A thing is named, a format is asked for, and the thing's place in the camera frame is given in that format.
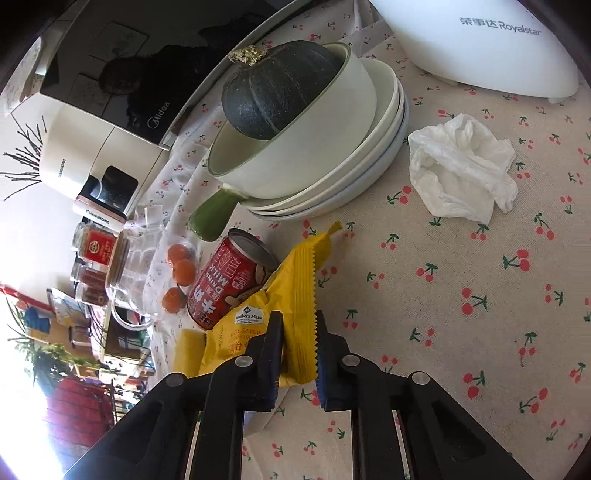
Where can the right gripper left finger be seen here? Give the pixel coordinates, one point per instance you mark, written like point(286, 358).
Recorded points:
point(191, 427)

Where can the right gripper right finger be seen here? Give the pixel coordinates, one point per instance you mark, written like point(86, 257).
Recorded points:
point(404, 427)

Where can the yellow snack packet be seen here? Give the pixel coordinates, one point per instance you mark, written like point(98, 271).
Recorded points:
point(289, 291)

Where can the yellow green sponge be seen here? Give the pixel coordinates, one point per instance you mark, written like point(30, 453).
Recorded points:
point(189, 350)

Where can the orange small fruit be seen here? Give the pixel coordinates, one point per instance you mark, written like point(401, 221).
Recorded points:
point(174, 300)
point(177, 252)
point(184, 272)

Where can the red milk can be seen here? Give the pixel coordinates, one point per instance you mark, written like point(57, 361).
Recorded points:
point(239, 267)

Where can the glass jar wooden lid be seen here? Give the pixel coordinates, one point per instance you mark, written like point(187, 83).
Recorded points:
point(128, 270)

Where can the red label spice jar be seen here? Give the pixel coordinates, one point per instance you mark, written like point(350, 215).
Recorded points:
point(93, 243)

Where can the white crumpled tissue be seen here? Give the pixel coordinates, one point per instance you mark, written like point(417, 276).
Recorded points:
point(461, 170)

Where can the white stacked plates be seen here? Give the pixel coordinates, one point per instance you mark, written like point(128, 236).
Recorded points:
point(361, 167)

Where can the cream air fryer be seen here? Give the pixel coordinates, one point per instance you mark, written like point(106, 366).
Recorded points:
point(104, 170)

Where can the dried branches vase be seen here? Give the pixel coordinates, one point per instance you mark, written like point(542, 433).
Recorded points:
point(27, 156)

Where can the dark green pumpkin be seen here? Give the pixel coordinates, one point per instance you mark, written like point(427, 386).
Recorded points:
point(272, 87)

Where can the black microwave oven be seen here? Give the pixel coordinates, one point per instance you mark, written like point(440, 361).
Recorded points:
point(140, 65)

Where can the white electric cooking pot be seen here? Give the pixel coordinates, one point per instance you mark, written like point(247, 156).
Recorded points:
point(496, 45)

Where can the cream bowl green handle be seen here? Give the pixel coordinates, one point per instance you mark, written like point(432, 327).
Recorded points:
point(316, 142)

